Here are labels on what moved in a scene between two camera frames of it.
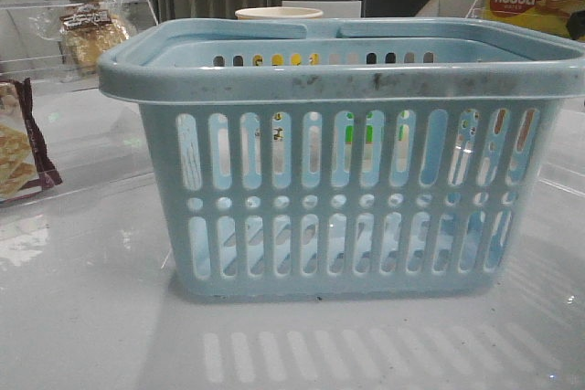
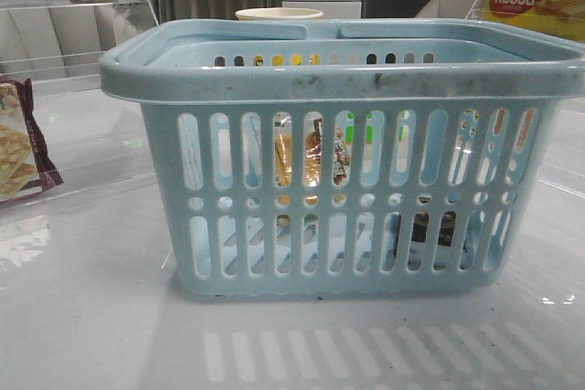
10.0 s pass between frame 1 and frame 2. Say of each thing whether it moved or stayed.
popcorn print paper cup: stayed
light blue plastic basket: stayed
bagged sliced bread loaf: moved
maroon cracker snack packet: stayed
